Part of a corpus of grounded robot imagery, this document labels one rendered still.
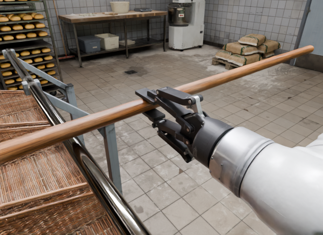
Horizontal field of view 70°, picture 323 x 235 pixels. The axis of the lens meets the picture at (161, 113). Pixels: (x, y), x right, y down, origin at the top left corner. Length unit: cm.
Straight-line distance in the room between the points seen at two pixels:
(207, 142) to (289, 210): 13
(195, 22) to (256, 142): 582
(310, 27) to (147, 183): 429
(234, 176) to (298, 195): 7
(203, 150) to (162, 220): 143
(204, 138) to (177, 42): 553
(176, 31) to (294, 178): 560
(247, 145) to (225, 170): 4
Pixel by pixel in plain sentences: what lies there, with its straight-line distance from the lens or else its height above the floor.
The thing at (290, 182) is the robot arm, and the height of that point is 124.
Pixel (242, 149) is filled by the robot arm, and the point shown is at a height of 124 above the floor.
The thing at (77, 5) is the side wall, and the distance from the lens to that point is 565.
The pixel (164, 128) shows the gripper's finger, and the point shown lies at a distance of 45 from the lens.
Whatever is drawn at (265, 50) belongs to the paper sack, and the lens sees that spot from 501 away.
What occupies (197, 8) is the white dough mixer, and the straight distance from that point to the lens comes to 607.
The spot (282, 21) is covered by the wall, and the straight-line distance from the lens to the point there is 554.
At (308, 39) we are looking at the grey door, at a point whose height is 54.
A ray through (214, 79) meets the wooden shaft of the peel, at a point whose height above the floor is 121.
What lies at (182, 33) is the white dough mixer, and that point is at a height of 43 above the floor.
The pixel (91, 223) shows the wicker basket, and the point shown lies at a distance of 105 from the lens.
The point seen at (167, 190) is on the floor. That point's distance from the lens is 193.
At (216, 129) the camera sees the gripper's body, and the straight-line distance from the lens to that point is 35.
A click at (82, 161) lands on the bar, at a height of 117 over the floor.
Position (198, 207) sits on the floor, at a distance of 184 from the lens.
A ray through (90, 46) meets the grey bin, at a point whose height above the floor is 34.
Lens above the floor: 142
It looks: 29 degrees down
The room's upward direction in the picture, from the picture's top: straight up
